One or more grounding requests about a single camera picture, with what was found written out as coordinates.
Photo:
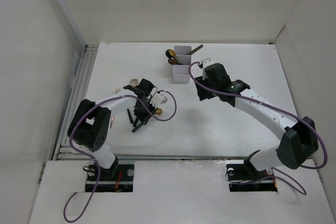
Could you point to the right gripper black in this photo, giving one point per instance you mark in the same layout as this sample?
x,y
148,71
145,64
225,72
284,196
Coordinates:
x,y
203,94

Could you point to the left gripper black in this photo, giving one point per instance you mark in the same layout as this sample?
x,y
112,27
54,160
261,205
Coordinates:
x,y
143,118

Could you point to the beige plastic spoon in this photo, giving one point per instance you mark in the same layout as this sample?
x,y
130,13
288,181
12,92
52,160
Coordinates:
x,y
134,82

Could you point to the gold spoon green handle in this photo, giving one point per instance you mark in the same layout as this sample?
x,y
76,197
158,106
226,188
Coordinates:
x,y
176,58
157,112

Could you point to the rose gold fork green handle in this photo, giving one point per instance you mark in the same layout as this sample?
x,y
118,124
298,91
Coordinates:
x,y
128,110

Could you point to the brown grey chopstick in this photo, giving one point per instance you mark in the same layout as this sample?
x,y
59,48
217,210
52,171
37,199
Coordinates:
x,y
197,49

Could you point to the white three-compartment utensil holder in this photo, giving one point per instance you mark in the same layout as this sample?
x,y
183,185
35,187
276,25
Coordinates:
x,y
180,72

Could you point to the dark green chopstick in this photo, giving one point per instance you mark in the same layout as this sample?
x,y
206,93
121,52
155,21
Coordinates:
x,y
196,49

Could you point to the brown spoon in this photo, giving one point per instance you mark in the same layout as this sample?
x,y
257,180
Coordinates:
x,y
172,61

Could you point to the black spoon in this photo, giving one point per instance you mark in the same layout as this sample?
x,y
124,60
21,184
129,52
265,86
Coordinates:
x,y
169,53

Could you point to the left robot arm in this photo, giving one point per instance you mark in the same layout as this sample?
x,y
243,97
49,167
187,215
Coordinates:
x,y
90,124

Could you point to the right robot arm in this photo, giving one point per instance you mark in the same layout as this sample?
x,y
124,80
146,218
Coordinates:
x,y
297,137

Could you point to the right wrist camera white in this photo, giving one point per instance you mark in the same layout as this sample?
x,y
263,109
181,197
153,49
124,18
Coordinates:
x,y
205,63

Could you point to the aluminium rail front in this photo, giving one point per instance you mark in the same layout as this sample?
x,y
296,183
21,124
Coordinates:
x,y
175,158

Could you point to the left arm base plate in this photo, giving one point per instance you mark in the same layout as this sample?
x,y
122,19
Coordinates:
x,y
120,181

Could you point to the aluminium frame left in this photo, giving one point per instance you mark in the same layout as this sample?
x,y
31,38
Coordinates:
x,y
78,90

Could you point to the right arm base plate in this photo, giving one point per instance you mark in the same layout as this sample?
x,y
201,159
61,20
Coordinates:
x,y
243,178

